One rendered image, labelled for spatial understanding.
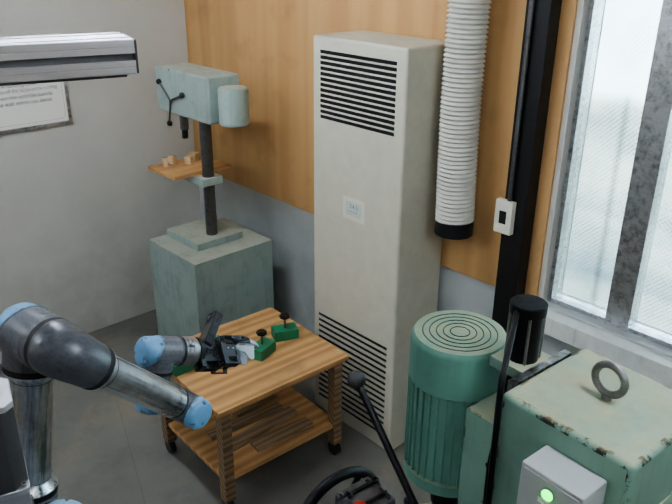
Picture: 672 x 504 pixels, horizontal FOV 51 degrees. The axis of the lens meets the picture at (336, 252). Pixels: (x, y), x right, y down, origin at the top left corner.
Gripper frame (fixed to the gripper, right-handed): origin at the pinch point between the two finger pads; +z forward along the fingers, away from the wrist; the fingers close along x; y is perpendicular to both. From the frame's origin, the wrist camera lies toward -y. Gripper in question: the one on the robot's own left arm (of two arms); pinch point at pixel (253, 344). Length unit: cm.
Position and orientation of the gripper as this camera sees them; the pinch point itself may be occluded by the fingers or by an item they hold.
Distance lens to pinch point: 201.4
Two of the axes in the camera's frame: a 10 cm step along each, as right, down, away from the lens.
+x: 6.4, -5.0, -5.8
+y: 2.9, 8.6, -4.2
